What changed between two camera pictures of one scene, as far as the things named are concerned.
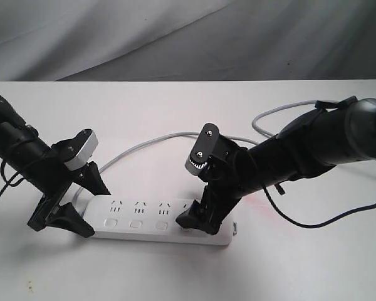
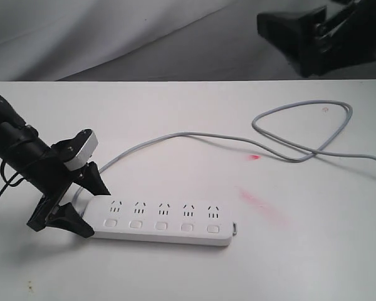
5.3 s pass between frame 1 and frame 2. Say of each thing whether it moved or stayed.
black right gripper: moved
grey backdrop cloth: stayed
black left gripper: stayed
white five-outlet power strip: stayed
